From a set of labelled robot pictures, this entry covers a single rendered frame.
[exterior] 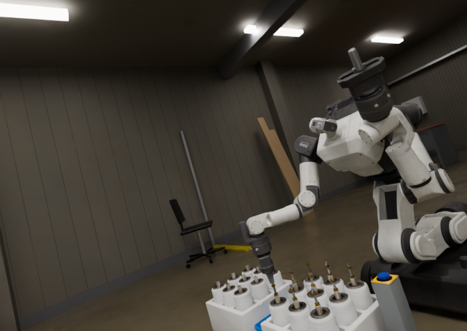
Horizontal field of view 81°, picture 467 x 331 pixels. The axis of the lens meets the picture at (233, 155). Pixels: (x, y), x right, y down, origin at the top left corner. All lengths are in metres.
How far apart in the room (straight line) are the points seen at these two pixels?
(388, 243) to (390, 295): 0.27
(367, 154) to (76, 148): 3.71
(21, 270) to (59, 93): 2.24
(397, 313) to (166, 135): 3.89
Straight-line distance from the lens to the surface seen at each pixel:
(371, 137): 0.91
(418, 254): 1.38
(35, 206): 4.12
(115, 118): 4.43
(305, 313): 1.27
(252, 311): 1.59
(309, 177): 1.34
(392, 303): 1.21
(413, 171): 0.98
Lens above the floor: 0.78
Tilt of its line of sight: 7 degrees up
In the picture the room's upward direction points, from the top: 17 degrees counter-clockwise
